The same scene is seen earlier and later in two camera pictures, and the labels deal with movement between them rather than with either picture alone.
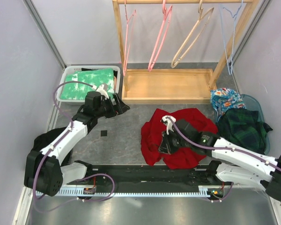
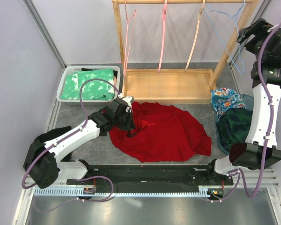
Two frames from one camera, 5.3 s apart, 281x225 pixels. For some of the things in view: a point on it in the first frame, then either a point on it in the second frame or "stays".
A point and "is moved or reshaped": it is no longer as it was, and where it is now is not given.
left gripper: (120, 106) -> (129, 126)
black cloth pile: (41, 139) stays
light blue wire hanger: (234, 18) is moved or reshaped
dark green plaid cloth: (240, 126) stays
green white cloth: (93, 77) stays
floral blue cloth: (223, 99) stays
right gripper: (165, 146) -> (256, 28)
